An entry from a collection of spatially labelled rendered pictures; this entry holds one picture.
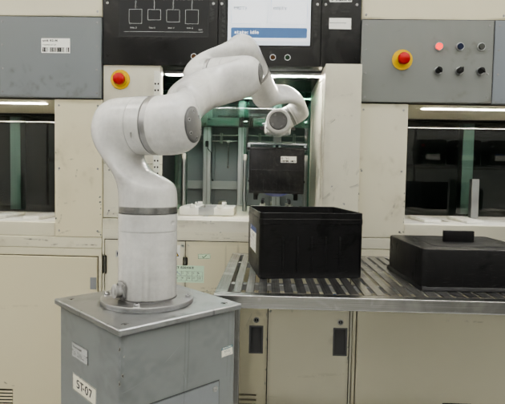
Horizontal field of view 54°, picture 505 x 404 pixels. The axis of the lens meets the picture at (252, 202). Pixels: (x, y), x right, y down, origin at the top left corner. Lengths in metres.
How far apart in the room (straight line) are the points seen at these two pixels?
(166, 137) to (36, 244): 1.03
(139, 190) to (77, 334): 0.31
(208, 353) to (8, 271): 1.09
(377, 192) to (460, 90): 0.44
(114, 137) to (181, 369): 0.47
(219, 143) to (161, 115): 1.67
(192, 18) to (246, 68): 0.56
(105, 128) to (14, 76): 0.94
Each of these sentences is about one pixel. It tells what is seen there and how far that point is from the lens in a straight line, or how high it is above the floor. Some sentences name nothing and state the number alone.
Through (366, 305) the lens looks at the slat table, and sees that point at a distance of 1.14.
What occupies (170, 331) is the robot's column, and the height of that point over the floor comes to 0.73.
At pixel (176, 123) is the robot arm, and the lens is 0.95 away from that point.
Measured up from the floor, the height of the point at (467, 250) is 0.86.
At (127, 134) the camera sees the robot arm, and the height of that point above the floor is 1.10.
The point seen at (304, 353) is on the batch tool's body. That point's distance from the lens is 1.81.
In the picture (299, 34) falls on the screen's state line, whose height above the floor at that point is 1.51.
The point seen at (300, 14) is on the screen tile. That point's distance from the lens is 1.79.
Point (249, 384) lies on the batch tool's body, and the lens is 1.85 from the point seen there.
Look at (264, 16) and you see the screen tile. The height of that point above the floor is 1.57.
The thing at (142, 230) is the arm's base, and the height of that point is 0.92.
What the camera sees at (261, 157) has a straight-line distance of 1.90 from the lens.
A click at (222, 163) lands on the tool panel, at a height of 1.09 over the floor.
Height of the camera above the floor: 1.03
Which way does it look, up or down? 3 degrees down
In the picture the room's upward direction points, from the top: 1 degrees clockwise
